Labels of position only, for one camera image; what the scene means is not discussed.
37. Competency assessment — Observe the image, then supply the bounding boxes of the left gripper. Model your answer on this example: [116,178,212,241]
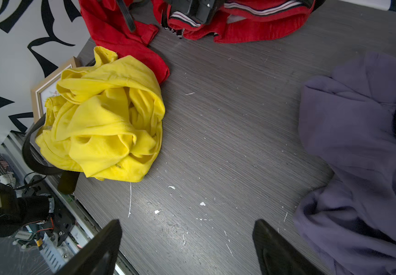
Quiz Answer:
[165,0,225,25]

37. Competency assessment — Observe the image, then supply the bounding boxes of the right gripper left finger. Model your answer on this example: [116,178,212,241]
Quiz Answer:
[57,220,122,275]

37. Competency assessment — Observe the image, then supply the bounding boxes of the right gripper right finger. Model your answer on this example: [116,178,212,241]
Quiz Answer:
[252,219,322,275]

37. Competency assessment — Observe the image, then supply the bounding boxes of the red trousers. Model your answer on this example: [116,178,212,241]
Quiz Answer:
[79,0,323,83]

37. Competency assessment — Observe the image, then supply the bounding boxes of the purple trousers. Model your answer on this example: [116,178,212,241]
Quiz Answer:
[293,52,396,275]

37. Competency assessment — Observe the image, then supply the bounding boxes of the yellow trousers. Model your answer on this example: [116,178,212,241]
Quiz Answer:
[35,47,165,182]

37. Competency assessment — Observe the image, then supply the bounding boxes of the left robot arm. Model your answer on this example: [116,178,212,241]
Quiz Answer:
[0,1,224,228]

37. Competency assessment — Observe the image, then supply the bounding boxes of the framed picture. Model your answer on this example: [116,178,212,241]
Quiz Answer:
[30,57,80,123]

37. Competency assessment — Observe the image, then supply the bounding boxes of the white cable duct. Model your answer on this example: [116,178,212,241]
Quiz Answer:
[40,237,66,273]

